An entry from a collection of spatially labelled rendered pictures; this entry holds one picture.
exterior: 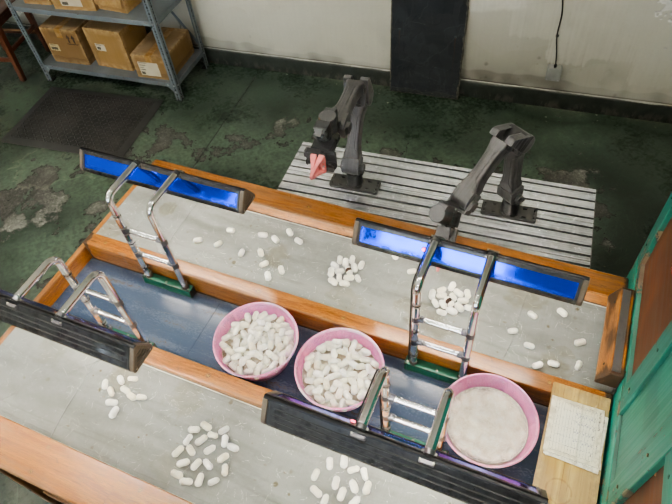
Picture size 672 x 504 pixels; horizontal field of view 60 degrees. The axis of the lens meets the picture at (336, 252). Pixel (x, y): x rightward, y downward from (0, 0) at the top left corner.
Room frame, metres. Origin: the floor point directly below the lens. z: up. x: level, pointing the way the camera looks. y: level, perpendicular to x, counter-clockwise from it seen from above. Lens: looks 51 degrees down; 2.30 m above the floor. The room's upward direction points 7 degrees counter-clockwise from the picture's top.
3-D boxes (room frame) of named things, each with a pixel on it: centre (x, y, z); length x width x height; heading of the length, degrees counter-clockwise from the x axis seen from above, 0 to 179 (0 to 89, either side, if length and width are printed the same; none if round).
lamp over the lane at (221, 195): (1.39, 0.52, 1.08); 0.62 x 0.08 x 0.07; 62
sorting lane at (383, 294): (1.19, 0.02, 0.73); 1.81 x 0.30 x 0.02; 62
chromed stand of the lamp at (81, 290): (0.97, 0.75, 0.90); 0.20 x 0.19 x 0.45; 62
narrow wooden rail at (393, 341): (1.03, 0.10, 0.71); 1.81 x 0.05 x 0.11; 62
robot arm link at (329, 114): (1.49, -0.04, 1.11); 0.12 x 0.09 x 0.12; 156
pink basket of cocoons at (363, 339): (0.81, 0.03, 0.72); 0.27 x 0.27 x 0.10
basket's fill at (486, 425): (0.60, -0.36, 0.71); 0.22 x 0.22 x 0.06
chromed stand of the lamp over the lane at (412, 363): (0.86, -0.30, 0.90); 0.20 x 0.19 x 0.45; 62
